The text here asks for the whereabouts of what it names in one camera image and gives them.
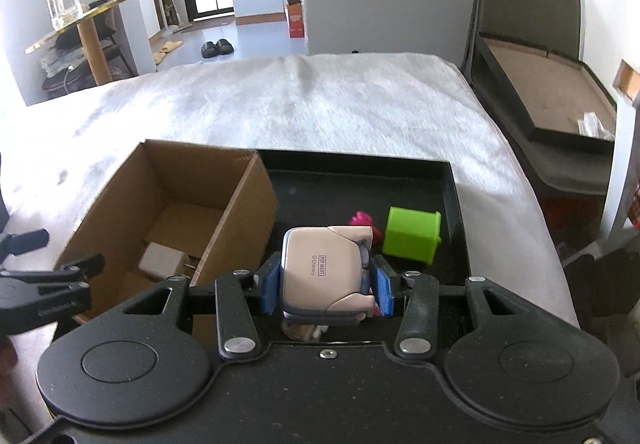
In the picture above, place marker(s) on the brown doormat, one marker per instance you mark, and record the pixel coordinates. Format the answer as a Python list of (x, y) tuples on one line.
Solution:
[(205, 24)]

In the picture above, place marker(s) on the dark grey cushion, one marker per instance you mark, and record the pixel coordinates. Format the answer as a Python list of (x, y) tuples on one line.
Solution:
[(565, 164)]

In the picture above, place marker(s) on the black framed brown board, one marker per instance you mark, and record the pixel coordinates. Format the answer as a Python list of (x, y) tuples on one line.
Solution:
[(545, 84)]

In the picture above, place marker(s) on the pink fuzzy toy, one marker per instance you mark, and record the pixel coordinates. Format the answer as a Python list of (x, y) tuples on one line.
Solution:
[(360, 219)]

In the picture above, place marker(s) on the orange cardboard box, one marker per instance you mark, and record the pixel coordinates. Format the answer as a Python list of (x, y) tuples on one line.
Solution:
[(295, 19)]

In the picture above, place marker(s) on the beige cube figure toy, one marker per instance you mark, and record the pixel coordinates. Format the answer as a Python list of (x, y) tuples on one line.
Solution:
[(320, 269)]

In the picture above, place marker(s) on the black slipper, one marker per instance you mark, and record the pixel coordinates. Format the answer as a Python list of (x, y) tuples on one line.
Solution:
[(225, 46), (209, 50)]

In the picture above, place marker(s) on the gold round side table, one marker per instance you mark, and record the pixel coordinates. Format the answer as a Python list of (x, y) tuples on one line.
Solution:
[(92, 49)]

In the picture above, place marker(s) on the brown cardboard box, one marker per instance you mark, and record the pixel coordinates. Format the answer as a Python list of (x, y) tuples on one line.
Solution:
[(240, 204)]

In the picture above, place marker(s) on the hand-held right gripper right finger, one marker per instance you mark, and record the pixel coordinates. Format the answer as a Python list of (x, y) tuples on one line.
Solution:
[(384, 291)]

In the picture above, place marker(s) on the beige slipper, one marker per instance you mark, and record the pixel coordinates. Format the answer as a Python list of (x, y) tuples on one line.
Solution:
[(173, 46), (159, 56)]

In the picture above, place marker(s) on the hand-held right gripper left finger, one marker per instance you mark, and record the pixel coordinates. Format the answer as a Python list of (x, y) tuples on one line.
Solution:
[(270, 286)]

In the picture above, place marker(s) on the white fluffy blanket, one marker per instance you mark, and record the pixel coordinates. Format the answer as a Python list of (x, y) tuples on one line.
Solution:
[(300, 99)]

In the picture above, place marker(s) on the wooden frame corner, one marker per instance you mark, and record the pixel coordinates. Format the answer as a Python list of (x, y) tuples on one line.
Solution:
[(627, 81)]

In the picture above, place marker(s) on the clear plastic wrap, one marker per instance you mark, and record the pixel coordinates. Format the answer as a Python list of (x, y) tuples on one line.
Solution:
[(595, 126)]

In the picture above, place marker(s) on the black tray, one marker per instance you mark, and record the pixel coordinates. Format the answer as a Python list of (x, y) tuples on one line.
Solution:
[(325, 184)]

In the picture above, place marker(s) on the beige block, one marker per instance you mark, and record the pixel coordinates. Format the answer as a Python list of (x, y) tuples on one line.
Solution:
[(162, 261)]

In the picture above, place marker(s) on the green block toy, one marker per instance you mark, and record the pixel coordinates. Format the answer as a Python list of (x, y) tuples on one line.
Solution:
[(410, 234)]

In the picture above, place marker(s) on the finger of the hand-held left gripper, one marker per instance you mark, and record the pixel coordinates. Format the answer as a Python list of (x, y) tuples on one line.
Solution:
[(25, 243), (85, 266)]

